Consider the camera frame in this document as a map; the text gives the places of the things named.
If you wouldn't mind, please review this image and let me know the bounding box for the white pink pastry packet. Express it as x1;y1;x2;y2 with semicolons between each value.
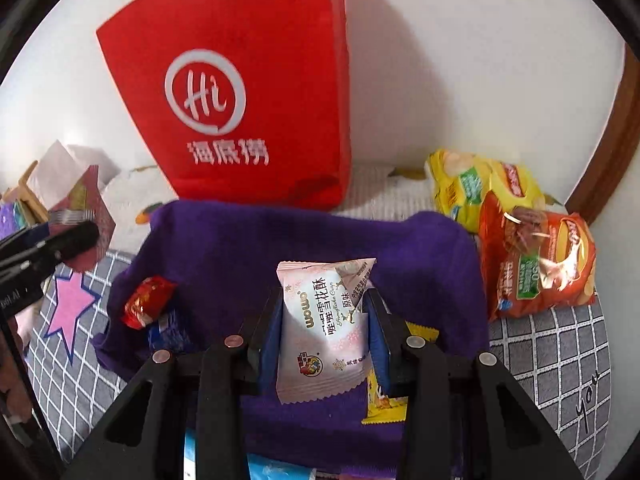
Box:
276;257;377;405

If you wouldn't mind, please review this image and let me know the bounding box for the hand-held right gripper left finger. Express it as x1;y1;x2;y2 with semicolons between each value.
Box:
60;287;286;480

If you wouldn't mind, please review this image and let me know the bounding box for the grey checked tablecloth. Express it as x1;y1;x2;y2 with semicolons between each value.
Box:
22;247;613;480

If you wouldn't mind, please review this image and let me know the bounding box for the yellow triangular snack packet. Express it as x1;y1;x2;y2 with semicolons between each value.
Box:
361;320;441;426

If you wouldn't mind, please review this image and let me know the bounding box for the brown wooden door frame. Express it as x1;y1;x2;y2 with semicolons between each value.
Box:
565;42;640;227

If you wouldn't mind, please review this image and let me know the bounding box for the blue cardboard box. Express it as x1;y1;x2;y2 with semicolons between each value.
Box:
182;427;321;480

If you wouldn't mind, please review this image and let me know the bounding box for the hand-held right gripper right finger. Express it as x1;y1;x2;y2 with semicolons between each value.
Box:
362;287;583;480

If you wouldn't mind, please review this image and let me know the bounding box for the wooden chair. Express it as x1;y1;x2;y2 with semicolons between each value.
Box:
2;160;51;226

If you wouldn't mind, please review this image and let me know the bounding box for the red candy packet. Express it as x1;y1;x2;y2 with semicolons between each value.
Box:
122;276;177;330

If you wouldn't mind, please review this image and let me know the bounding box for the pink star sticker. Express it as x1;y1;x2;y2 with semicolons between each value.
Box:
44;269;101;368

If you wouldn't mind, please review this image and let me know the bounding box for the purple knitted cloth tray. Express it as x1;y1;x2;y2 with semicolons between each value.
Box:
92;199;491;480

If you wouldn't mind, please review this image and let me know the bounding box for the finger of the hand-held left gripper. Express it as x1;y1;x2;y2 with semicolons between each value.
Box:
0;222;51;256
0;220;101;281

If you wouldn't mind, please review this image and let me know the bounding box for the yellow chips bag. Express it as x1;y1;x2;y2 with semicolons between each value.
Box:
425;149;546;233

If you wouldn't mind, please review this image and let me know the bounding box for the orange chips bag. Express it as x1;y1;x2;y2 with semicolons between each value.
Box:
479;191;598;323

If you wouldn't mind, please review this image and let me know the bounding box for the blue snack packet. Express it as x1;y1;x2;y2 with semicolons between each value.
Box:
147;309;195;358

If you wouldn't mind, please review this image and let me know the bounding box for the white plastic bag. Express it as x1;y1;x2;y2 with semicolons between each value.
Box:
27;140;121;211

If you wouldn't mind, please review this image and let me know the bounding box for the colourful cloth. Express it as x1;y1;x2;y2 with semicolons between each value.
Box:
0;200;38;233

